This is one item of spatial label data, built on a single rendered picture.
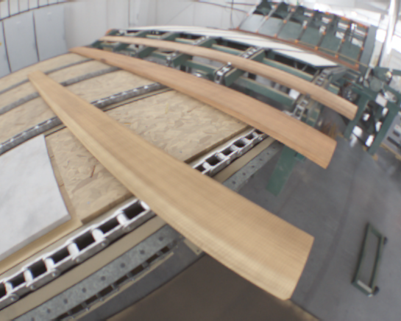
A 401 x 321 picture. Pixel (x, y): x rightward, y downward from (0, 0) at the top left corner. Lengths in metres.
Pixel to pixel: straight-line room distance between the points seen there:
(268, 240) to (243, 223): 0.06
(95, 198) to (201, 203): 0.26
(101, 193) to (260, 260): 0.39
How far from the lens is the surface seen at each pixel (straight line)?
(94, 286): 0.42
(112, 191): 0.50
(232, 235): 0.38
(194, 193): 0.42
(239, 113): 0.77
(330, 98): 1.29
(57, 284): 0.46
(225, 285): 1.25
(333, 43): 6.05
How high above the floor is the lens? 1.20
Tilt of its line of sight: 41 degrees down
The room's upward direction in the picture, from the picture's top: 7 degrees clockwise
